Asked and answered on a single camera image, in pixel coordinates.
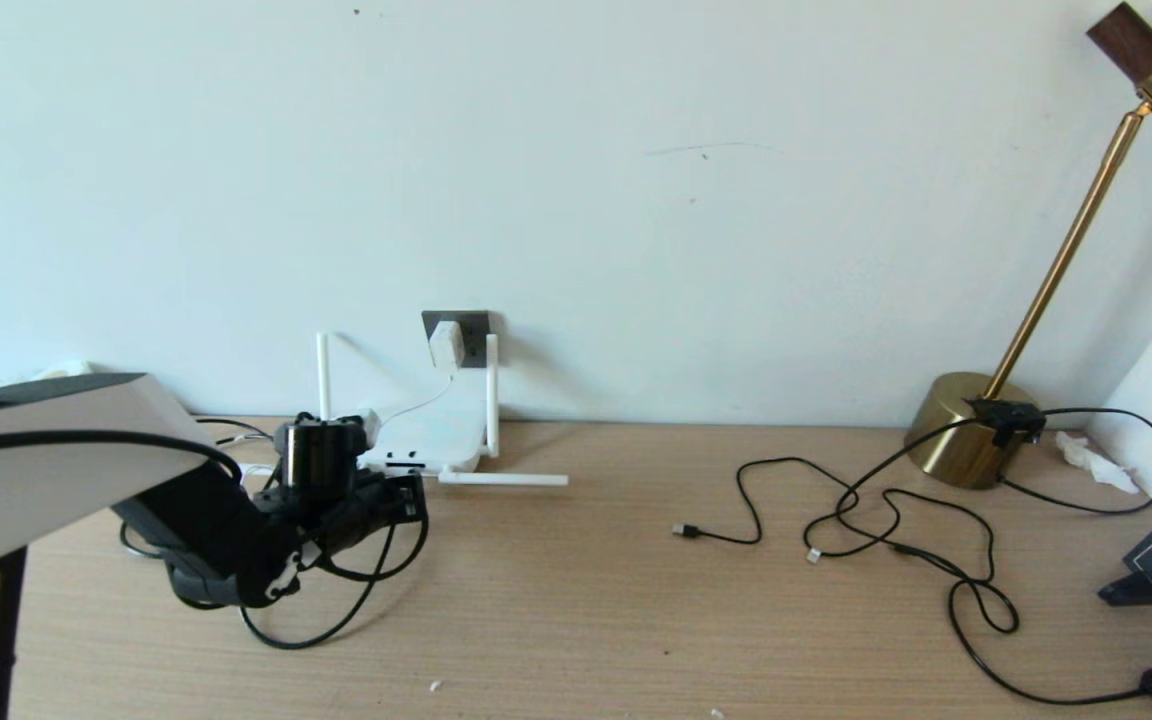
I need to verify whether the white adapter cord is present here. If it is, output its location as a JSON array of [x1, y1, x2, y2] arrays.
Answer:
[[236, 368, 457, 481]]

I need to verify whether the black ethernet cable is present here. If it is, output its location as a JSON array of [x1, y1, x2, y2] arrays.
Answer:
[[119, 415, 427, 651]]

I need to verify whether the white power adapter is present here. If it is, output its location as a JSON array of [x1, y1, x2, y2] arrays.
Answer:
[[430, 320, 467, 369]]

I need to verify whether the white router with antennas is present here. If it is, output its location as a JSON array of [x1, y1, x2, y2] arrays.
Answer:
[[314, 332, 570, 488]]

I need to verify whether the gold desk lamp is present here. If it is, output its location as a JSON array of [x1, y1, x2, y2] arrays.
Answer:
[[904, 2, 1152, 491]]

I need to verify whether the black clip on lamp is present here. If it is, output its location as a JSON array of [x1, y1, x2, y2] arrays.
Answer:
[[966, 397, 1049, 448]]

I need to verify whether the crumpled white tissue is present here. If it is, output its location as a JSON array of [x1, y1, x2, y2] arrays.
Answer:
[[1056, 430, 1142, 496]]

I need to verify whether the black stand clip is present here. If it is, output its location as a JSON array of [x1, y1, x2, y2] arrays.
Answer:
[[1099, 575, 1152, 608]]

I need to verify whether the grey wall socket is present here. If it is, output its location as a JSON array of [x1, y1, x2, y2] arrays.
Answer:
[[423, 310, 492, 369]]

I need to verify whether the black USB cable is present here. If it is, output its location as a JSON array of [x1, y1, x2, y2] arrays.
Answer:
[[674, 457, 1024, 636]]

